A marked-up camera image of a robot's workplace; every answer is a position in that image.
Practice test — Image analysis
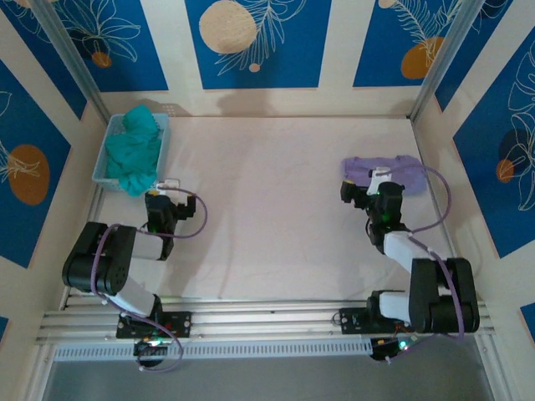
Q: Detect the white table cover cloth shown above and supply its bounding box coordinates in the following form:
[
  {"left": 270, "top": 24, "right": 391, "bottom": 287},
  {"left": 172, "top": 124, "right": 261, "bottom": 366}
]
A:
[{"left": 77, "top": 116, "right": 463, "bottom": 301}]

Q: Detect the black electronics box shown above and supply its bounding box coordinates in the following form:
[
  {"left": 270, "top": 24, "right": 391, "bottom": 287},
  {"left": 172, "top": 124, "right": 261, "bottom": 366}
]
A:
[
  {"left": 369, "top": 336, "right": 415, "bottom": 364},
  {"left": 133, "top": 338, "right": 169, "bottom": 368}
]

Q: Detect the white slotted cable duct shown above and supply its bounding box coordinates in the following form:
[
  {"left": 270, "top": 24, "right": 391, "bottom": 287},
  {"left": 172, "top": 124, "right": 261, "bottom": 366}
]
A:
[{"left": 53, "top": 338, "right": 373, "bottom": 363}]

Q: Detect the purple t-shirt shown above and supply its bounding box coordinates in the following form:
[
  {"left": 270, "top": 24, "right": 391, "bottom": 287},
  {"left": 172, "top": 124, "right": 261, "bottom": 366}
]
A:
[{"left": 341, "top": 155, "right": 428, "bottom": 197}]

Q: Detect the teal garment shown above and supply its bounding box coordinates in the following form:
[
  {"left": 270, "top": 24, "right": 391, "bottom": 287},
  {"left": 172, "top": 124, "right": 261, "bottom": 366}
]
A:
[{"left": 104, "top": 104, "right": 164, "bottom": 197}]

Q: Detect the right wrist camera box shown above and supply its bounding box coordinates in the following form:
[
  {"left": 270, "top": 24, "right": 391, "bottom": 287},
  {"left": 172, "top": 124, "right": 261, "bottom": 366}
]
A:
[{"left": 367, "top": 166, "right": 392, "bottom": 195}]

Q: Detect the aluminium frame post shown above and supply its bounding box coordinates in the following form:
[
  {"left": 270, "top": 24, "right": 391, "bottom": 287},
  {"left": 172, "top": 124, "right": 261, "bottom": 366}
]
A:
[
  {"left": 409, "top": 0, "right": 488, "bottom": 122},
  {"left": 28, "top": 0, "right": 118, "bottom": 131}
]

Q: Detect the light blue plastic basket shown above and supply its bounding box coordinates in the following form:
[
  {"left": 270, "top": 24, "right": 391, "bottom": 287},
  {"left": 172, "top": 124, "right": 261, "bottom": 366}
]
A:
[{"left": 92, "top": 113, "right": 172, "bottom": 194}]

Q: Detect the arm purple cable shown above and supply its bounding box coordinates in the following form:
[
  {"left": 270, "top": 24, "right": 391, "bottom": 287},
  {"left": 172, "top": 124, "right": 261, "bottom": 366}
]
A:
[
  {"left": 89, "top": 186, "right": 208, "bottom": 373},
  {"left": 387, "top": 165, "right": 466, "bottom": 363}
]

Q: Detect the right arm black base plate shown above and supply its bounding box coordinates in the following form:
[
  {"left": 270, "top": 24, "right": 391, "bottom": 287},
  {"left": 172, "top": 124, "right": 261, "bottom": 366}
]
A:
[{"left": 339, "top": 307, "right": 417, "bottom": 335}]

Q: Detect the left black electronics box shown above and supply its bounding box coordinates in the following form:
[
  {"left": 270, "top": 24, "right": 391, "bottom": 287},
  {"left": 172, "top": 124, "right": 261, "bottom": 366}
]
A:
[{"left": 133, "top": 338, "right": 169, "bottom": 368}]

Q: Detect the right black electronics box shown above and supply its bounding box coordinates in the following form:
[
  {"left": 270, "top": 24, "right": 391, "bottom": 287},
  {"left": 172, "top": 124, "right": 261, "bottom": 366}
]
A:
[{"left": 369, "top": 336, "right": 415, "bottom": 364}]

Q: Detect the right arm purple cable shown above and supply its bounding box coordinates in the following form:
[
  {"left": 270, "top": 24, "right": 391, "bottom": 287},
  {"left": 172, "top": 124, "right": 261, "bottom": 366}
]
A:
[{"left": 387, "top": 165, "right": 466, "bottom": 363}]

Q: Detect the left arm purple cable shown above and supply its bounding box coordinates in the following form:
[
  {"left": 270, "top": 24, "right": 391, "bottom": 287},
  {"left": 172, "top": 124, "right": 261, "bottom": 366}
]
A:
[{"left": 89, "top": 186, "right": 208, "bottom": 373}]

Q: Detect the aluminium side rail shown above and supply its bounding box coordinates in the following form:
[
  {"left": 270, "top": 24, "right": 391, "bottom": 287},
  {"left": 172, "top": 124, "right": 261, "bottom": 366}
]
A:
[{"left": 411, "top": 119, "right": 471, "bottom": 302}]

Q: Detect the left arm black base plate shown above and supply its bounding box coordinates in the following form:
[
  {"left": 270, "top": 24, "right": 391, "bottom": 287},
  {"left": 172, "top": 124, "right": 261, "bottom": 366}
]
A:
[{"left": 115, "top": 311, "right": 194, "bottom": 338}]

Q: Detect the aluminium frame beam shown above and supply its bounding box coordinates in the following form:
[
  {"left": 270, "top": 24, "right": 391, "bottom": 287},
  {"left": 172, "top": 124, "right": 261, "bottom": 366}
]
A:
[{"left": 35, "top": 298, "right": 497, "bottom": 346}]

